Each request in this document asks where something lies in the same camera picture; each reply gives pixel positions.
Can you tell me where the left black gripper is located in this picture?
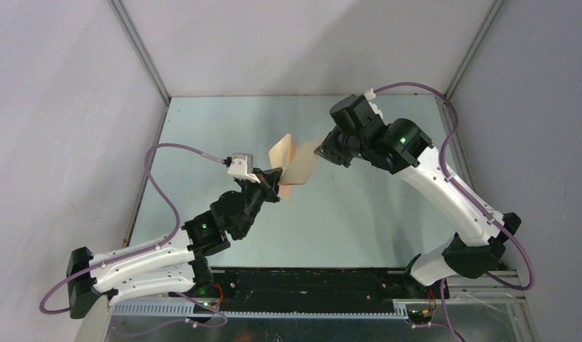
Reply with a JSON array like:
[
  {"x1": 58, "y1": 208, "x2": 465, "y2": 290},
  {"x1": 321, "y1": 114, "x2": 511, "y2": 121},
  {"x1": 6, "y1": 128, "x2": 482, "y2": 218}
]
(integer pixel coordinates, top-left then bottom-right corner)
[{"x1": 235, "y1": 167, "x2": 283, "y2": 238}]

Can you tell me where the tan paper envelope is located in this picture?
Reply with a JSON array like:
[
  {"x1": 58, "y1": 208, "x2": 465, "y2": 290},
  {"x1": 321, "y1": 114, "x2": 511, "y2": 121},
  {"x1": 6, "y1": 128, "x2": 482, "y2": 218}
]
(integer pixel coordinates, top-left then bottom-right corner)
[{"x1": 269, "y1": 134, "x2": 323, "y2": 185}]

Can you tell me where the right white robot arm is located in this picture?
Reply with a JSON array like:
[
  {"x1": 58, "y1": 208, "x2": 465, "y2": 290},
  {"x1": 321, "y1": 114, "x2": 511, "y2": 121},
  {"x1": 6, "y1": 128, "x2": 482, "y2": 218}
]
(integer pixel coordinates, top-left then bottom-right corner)
[{"x1": 314, "y1": 93, "x2": 521, "y2": 298}]

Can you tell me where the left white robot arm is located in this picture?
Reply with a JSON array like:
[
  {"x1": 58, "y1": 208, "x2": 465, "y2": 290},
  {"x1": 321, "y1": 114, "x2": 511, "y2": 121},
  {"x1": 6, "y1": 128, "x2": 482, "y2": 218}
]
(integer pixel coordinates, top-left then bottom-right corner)
[{"x1": 66, "y1": 167, "x2": 283, "y2": 319}]

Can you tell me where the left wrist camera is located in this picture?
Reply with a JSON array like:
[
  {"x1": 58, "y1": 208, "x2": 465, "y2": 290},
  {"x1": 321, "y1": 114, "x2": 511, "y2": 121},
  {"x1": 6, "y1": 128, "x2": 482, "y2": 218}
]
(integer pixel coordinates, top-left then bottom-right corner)
[{"x1": 227, "y1": 152, "x2": 261, "y2": 183}]

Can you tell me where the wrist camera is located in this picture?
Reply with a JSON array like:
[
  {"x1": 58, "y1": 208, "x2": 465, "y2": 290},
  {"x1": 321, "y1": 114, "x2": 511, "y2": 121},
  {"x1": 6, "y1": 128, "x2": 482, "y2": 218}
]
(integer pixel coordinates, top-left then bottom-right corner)
[
  {"x1": 227, "y1": 152, "x2": 261, "y2": 183},
  {"x1": 363, "y1": 88, "x2": 383, "y2": 119}
]

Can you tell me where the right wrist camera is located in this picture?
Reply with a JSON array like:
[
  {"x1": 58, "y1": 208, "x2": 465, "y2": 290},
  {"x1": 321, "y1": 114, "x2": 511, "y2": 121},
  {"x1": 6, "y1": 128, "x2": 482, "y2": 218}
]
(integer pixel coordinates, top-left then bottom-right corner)
[{"x1": 363, "y1": 88, "x2": 383, "y2": 119}]

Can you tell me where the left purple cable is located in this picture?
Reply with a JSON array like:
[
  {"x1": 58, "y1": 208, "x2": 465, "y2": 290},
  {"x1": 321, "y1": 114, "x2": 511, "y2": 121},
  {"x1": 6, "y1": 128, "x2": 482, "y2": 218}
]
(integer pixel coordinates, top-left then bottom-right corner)
[{"x1": 38, "y1": 142, "x2": 230, "y2": 338}]

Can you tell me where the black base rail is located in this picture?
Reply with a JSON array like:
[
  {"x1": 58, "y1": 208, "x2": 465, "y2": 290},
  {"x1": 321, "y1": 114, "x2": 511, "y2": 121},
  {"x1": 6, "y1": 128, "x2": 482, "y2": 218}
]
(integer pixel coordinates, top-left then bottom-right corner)
[{"x1": 186, "y1": 267, "x2": 441, "y2": 314}]

